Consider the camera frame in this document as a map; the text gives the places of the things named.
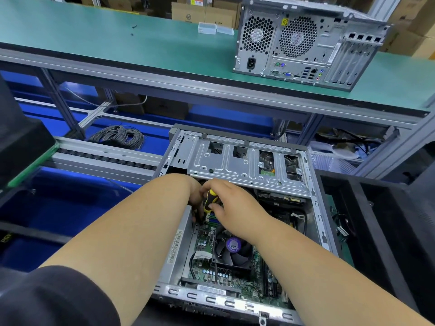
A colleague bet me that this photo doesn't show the person's left hand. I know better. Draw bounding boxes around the person's left hand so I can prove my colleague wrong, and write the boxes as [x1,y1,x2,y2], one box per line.
[178,174,208,225]

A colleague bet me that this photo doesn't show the person's right hand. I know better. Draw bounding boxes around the person's right hand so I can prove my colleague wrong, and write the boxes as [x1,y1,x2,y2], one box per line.
[199,178,273,242]

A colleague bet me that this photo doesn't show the yellow handled screwdriver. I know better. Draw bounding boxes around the yellow handled screwdriver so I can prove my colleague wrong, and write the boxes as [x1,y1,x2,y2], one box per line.
[203,189,220,218]

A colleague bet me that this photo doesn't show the grey computer case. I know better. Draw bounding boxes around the grey computer case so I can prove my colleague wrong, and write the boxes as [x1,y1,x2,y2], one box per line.
[151,124,341,326]

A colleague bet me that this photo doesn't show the green motherboard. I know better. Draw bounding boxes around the green motherboard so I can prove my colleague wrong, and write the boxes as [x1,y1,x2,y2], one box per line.
[187,214,303,303]

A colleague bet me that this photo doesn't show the person's left forearm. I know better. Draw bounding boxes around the person's left forearm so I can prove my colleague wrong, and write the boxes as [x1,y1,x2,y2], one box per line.
[41,174,201,326]

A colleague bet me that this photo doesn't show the person's right forearm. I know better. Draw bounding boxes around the person's right forearm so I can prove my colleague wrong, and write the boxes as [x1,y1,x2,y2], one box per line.
[251,217,429,326]

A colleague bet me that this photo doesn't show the person's black left sleeve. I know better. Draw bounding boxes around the person's black left sleeve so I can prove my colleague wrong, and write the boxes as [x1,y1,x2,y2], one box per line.
[0,264,122,326]

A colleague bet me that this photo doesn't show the silver backed desktop computer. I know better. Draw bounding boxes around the silver backed desktop computer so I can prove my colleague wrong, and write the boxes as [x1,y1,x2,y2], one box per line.
[233,0,394,92]

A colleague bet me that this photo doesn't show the silver power supply unit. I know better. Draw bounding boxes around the silver power supply unit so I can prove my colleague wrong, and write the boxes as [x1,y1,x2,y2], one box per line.
[155,207,194,296]

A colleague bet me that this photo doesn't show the white plastic bags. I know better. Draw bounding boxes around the white plastic bags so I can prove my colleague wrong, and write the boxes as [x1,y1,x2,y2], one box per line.
[307,140,364,175]

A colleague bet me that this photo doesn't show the empty black foam tray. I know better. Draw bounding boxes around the empty black foam tray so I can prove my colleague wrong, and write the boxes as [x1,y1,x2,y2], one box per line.
[314,169,435,326]

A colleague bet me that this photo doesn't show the small clear plastic box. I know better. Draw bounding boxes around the small clear plastic box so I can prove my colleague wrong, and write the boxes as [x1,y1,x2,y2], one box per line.
[197,22,218,36]

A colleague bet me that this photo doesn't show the black foam tray with boards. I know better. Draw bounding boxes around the black foam tray with boards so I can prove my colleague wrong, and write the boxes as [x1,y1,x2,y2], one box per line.
[0,74,61,194]

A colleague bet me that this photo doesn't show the brown cardboard box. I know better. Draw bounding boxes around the brown cardboard box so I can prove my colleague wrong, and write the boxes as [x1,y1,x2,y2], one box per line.
[170,0,240,30]

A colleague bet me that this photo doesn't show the green upper shelf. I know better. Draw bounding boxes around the green upper shelf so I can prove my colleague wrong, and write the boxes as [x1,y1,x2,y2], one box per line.
[0,0,435,120]

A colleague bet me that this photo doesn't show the stack of cardboard boxes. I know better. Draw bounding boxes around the stack of cardboard boxes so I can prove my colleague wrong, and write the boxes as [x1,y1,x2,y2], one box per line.
[381,0,435,60]

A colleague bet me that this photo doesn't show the grey coiled cable bundle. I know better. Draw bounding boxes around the grey coiled cable bundle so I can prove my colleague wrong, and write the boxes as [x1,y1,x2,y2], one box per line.
[88,125,145,150]

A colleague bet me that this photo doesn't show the grey roller conveyor rail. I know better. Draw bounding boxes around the grey roller conveyor rail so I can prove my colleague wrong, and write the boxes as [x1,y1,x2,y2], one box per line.
[48,135,167,186]

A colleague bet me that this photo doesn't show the small black cable bundle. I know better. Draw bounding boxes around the small black cable bundle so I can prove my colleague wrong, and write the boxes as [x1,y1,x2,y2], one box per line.
[333,212,353,240]

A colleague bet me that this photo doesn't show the dark metal frame leg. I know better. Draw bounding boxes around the dark metal frame leg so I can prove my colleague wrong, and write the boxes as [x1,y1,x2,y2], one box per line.
[37,67,86,140]

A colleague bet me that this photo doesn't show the aluminium frame post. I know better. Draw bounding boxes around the aluminium frame post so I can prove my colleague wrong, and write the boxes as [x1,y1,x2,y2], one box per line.
[367,0,403,23]
[353,108,435,179]

